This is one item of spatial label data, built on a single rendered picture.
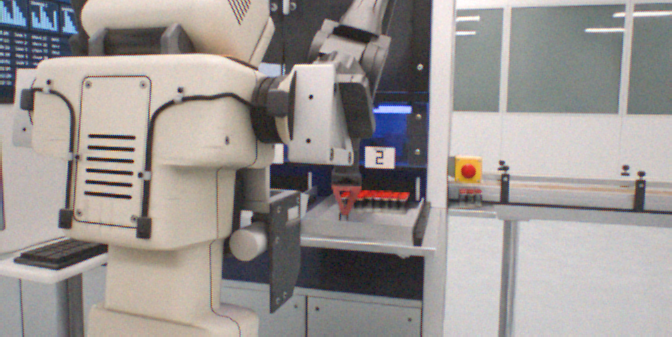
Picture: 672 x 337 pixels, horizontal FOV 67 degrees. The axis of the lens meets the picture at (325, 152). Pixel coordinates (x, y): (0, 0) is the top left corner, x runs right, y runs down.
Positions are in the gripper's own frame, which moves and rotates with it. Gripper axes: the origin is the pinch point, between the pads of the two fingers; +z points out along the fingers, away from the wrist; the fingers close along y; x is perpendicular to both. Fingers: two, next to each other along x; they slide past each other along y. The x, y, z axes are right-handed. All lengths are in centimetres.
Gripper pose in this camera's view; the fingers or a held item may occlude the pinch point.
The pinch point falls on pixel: (345, 210)
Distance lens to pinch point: 120.6
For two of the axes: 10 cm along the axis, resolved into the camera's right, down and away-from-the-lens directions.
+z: -0.3, 9.9, 1.1
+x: -10.0, -0.2, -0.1
